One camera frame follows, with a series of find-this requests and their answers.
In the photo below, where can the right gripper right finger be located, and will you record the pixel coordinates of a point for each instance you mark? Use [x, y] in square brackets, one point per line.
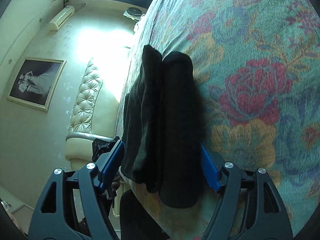
[249, 206]

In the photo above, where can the floral bedspread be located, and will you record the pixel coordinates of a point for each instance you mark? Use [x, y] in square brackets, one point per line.
[256, 71]

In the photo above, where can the small desk fan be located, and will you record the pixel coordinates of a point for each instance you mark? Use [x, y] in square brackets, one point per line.
[133, 13]

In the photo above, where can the white wall air conditioner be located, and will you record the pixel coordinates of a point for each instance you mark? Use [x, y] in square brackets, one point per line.
[61, 18]

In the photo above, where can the framed black white picture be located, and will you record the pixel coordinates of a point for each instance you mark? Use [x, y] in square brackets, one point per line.
[35, 82]

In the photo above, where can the cream tufted headboard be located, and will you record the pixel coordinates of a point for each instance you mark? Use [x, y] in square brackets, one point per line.
[95, 111]

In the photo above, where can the black pants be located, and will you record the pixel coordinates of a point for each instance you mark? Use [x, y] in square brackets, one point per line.
[162, 129]

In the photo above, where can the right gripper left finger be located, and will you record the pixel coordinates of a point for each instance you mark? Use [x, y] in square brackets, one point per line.
[55, 217]

